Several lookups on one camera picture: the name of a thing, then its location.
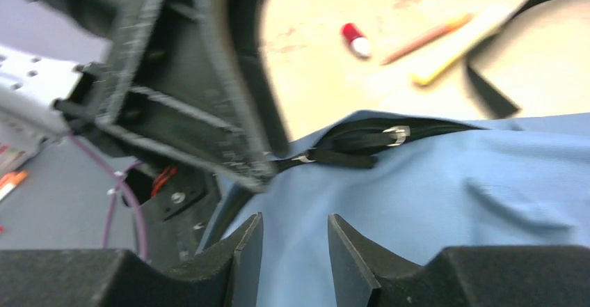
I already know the yellow highlighter pen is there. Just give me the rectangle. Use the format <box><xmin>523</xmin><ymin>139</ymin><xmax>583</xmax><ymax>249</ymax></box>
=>
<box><xmin>409</xmin><ymin>3</ymin><xmax>512</xmax><ymax>86</ymax></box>

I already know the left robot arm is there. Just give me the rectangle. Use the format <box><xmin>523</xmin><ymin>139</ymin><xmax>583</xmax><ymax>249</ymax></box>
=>
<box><xmin>1</xmin><ymin>0</ymin><xmax>289</xmax><ymax>191</ymax></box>

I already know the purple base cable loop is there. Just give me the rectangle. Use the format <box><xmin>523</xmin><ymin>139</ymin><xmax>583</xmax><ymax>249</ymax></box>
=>
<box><xmin>66</xmin><ymin>132</ymin><xmax>150</xmax><ymax>262</ymax></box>

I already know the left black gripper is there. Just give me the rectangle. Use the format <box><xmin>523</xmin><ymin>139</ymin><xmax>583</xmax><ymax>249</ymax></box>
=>
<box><xmin>56</xmin><ymin>0</ymin><xmax>289</xmax><ymax>191</ymax></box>

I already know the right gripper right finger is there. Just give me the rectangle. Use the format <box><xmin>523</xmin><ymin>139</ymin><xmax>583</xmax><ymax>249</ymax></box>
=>
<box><xmin>328</xmin><ymin>214</ymin><xmax>443</xmax><ymax>306</ymax></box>

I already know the orange marker pen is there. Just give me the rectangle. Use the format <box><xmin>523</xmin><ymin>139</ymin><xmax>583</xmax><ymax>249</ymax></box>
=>
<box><xmin>380</xmin><ymin>12</ymin><xmax>475</xmax><ymax>65</ymax></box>

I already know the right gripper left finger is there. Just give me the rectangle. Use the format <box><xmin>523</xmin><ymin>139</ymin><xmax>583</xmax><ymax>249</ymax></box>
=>
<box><xmin>164</xmin><ymin>212</ymin><xmax>264</xmax><ymax>307</ymax></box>

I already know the blue student backpack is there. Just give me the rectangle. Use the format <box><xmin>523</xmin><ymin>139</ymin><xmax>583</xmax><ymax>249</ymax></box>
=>
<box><xmin>196</xmin><ymin>0</ymin><xmax>590</xmax><ymax>307</ymax></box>

